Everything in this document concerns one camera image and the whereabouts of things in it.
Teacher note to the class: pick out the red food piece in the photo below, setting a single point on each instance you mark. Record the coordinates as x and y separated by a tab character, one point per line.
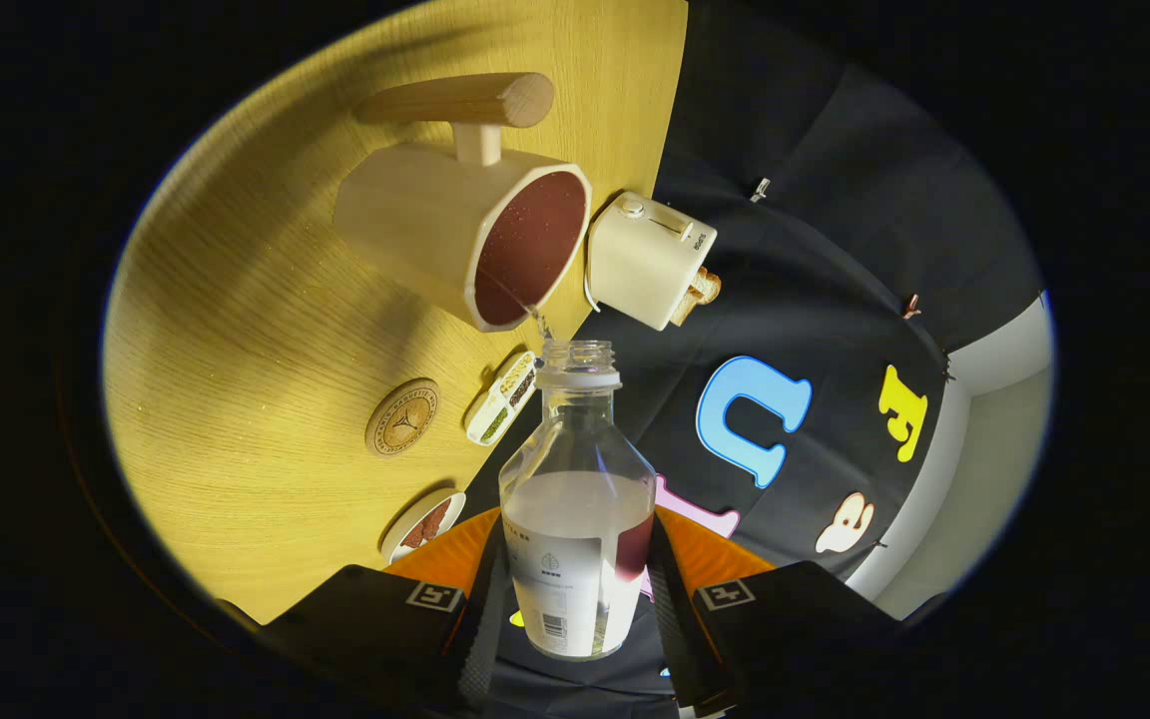
412	534
435	514

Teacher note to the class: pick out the round cork coaster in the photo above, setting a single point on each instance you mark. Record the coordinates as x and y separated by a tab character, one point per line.
402	417

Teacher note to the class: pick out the small white plate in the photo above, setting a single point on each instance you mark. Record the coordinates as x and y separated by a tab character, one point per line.
397	544

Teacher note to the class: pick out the black backdrop cloth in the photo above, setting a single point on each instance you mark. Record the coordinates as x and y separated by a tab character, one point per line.
815	290

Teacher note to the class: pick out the clear juice bottle white label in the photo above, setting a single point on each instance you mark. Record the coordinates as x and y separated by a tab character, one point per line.
575	519

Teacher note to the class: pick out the wooden table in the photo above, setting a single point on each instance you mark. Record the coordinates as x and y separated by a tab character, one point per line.
256	330

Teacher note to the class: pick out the cream toaster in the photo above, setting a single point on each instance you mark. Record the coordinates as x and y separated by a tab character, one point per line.
645	260

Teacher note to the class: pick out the toasted bread slice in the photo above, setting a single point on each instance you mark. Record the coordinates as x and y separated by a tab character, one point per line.
706	287
687	306

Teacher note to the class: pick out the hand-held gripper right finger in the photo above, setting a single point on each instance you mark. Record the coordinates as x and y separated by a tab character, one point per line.
670	619

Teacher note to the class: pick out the small reddish clip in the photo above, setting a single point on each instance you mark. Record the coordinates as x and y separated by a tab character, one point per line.
911	306

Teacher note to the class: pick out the small white clip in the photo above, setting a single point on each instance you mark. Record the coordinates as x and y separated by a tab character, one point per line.
759	190

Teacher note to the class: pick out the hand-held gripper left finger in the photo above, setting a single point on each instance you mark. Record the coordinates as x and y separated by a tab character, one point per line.
480	649

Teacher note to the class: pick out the white divided dish with grains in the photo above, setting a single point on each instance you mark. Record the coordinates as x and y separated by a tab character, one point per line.
501	399

